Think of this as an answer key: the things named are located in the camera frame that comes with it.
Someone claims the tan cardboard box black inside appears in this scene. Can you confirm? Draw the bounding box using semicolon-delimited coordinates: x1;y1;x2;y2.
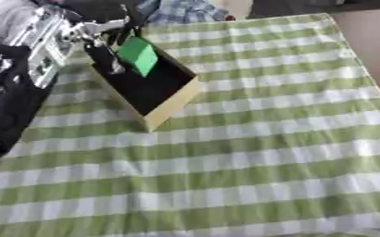
82;36;203;133

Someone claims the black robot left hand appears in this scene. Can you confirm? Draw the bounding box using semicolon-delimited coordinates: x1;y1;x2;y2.
78;4;145;76

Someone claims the person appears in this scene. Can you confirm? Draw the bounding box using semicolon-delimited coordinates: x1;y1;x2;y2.
134;0;233;26

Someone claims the green block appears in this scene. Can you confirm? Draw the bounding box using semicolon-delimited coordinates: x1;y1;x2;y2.
115;36;161;79

